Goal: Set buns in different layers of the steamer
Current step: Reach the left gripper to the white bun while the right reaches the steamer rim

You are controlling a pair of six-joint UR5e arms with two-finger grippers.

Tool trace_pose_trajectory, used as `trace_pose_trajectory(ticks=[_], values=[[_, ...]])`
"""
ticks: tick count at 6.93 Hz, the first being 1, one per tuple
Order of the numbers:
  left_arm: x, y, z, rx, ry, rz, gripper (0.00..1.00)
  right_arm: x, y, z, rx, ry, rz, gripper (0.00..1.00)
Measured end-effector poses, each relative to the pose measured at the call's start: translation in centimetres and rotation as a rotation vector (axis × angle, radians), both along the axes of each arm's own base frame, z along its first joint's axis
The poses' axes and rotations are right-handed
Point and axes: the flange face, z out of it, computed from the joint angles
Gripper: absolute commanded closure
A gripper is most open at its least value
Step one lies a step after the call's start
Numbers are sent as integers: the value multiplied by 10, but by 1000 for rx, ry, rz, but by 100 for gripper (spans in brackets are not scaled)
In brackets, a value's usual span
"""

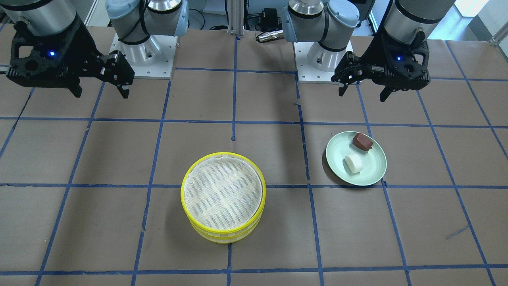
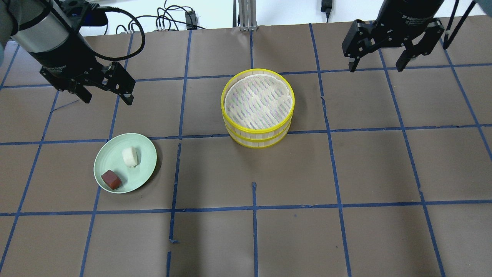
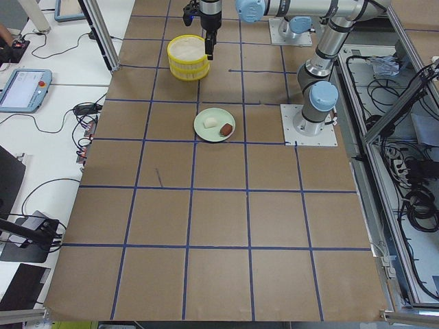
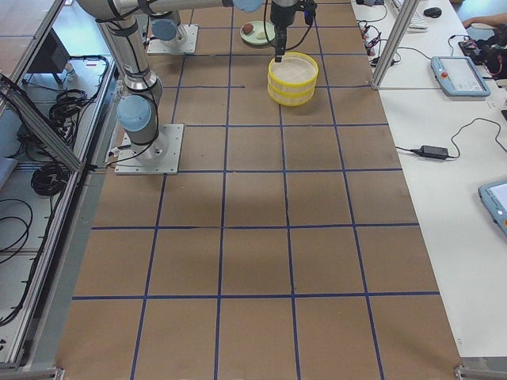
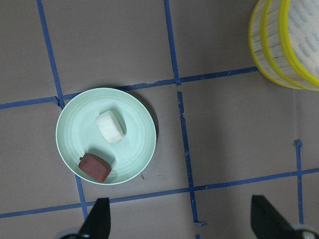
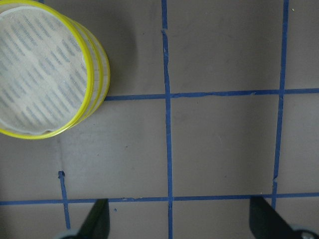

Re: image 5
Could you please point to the white steamed bun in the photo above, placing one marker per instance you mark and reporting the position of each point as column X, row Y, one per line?
column 109, row 127

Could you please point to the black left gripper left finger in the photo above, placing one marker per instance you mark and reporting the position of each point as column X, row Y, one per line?
column 98, row 223

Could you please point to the yellow bamboo steamer layer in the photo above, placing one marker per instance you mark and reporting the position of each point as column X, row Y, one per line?
column 283, row 37

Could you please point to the brown red bun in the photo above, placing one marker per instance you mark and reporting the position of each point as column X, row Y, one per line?
column 95, row 167

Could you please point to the light green plate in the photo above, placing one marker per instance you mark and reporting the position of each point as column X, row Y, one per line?
column 77, row 133

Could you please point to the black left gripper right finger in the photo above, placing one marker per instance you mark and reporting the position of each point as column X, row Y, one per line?
column 267, row 223

